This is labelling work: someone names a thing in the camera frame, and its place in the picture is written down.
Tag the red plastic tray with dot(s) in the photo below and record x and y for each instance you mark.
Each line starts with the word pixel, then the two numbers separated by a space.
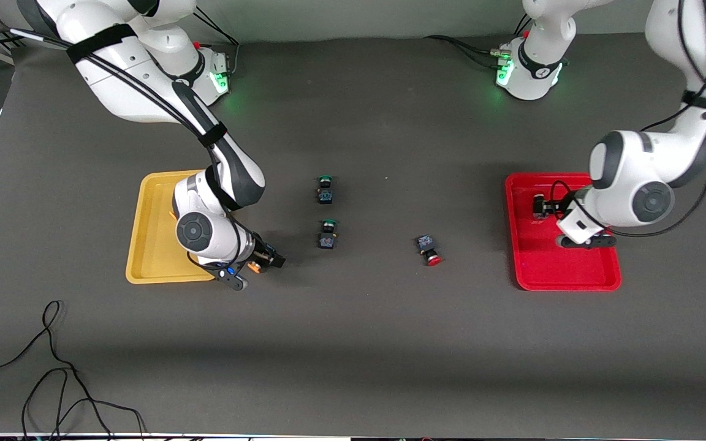
pixel 537 263

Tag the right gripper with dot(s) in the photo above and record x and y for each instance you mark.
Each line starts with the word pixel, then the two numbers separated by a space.
pixel 261 252

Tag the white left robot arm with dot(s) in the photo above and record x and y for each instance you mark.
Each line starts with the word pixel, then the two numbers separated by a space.
pixel 629 177

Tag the red push button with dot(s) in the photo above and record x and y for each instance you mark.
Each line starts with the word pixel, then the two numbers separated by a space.
pixel 547 207
pixel 429 250

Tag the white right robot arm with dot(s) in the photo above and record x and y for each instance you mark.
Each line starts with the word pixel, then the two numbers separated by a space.
pixel 126 92

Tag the yellow plastic tray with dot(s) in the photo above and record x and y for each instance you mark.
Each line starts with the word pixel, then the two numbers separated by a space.
pixel 154 245

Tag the green push button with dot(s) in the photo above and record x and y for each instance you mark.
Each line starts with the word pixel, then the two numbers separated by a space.
pixel 328 235
pixel 325 190

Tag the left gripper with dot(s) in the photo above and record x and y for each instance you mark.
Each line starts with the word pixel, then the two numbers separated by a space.
pixel 552 207

